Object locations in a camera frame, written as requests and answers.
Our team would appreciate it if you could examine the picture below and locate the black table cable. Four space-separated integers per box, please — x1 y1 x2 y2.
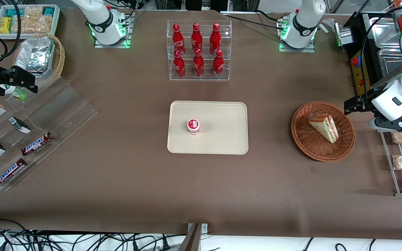
255 10 282 22
222 13 282 30

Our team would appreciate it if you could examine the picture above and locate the silver metal device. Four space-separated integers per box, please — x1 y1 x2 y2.
334 23 353 47

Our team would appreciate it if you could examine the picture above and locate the grey metal bracket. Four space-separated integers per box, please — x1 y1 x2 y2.
187 223 208 233

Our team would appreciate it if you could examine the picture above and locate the clear acrylic display stand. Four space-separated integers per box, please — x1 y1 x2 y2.
0 78 98 191

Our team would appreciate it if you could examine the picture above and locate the red white yogurt cup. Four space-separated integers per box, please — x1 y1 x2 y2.
187 119 201 135

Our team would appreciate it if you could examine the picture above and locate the beige plastic tray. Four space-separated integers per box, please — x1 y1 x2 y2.
167 101 249 155

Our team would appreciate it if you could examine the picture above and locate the silver foil pack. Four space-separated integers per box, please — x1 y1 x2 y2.
14 37 55 74

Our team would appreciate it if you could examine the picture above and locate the triangle sandwich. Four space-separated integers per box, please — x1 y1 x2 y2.
308 114 339 144

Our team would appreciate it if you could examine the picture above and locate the dark metal bar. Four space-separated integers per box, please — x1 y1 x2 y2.
178 223 202 251

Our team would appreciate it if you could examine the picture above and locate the black yellow control box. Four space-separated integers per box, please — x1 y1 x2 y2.
343 11 374 105

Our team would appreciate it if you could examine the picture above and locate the steel food tray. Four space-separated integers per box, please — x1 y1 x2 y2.
377 49 402 80
368 17 402 49

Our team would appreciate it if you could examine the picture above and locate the green white small bottle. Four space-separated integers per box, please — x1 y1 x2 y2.
0 84 28 101

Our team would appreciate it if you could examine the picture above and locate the clear acrylic bottle rack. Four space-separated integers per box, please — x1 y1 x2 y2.
166 20 232 81

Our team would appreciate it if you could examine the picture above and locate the clear cracker bag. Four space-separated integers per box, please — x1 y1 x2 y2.
13 6 53 34

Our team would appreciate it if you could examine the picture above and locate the yellow snack packet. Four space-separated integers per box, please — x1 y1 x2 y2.
0 17 13 34

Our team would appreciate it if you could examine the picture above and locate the brown wicker basket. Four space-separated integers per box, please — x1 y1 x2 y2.
291 101 356 162

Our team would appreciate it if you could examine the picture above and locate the tan wicker basket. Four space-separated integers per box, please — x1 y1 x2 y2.
13 33 65 89

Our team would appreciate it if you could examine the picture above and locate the red cola bottle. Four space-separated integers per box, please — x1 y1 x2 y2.
173 50 186 78
193 49 204 77
191 23 203 53
213 50 225 78
172 23 186 56
209 23 221 55

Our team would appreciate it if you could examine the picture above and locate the brown snickers bar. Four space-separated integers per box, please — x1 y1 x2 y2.
21 132 54 156
0 158 28 189

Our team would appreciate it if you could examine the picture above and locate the white plastic snack bin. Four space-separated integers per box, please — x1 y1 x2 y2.
0 4 61 39

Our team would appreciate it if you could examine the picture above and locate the black left wrist camera cable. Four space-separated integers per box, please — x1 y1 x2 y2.
360 3 402 103

